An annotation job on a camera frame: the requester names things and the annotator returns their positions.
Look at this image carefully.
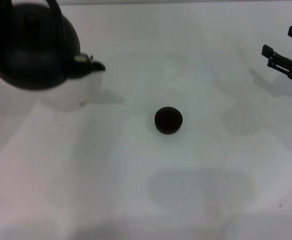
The black round teapot with handle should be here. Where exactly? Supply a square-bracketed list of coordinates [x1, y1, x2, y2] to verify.
[0, 0, 107, 92]

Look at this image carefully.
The small dark brown teacup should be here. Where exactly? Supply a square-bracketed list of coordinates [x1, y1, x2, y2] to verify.
[154, 106, 183, 135]

